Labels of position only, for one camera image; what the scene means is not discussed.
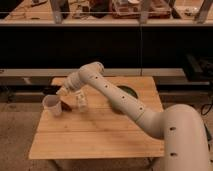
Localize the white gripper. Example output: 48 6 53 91
56 72 84 96

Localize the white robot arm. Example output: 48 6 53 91
57 62 213 171

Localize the white ceramic cup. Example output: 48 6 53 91
42 95 62 117

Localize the clear glass bottle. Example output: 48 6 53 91
75 90 87 112

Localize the brown crumpled object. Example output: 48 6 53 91
61 102 72 111

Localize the wooden table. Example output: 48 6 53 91
29 86 164 159

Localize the green round plate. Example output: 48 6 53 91
109 85 138 115

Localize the long workbench shelf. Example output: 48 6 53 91
0 0 213 27

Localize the black box on right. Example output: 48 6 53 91
182 54 213 82

